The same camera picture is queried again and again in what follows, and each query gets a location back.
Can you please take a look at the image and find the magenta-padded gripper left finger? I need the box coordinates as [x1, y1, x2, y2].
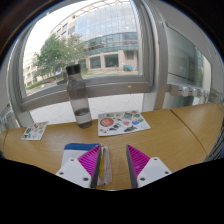
[55, 143, 103, 189]

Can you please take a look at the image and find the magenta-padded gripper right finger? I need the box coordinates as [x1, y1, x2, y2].
[125, 144, 173, 189]

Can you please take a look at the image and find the white cartoon print towel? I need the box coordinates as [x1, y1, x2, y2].
[60, 143, 114, 186]

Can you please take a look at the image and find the sticker sheet with red circle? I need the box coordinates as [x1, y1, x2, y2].
[97, 110, 152, 137]

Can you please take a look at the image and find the sticker sheet with green pictures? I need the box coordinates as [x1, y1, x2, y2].
[21, 121, 50, 141]

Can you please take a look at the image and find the clear grey drink bottle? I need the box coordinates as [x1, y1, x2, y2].
[65, 63, 93, 130]

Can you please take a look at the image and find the green tree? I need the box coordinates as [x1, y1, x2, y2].
[33, 33, 86, 82]

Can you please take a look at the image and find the glass fronted building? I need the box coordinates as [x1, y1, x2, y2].
[49, 1, 140, 73]

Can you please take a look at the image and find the white rail with knobs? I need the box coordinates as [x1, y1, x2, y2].
[167, 84, 216, 100]

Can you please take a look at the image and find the grey window handle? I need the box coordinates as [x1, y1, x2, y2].
[55, 70, 70, 85]

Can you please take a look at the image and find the grey window frame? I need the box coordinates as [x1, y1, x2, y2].
[6, 0, 172, 125]

